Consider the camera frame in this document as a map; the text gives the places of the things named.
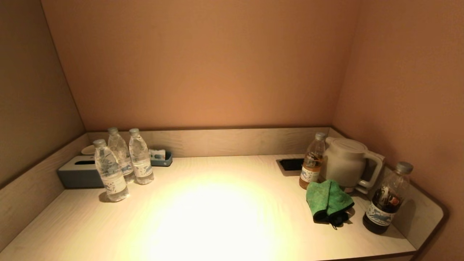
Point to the white sachet packets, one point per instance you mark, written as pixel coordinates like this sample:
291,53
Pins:
156,153

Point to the white electric kettle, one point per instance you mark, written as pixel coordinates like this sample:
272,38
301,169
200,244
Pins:
344,163

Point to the clear water bottle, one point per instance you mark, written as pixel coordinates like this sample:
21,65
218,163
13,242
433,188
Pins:
110,174
140,159
117,148

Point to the amber tea bottle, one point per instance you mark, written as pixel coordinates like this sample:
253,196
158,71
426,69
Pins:
311,163

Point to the small blue tray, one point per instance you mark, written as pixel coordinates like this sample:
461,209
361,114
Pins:
165,161

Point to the green cloth with black backing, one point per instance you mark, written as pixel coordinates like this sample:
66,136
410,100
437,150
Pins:
326,199

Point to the dark tea bottle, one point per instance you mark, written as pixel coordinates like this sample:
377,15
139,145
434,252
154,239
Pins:
386,203

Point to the blue-grey tissue box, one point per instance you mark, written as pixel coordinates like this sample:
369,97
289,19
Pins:
78,174

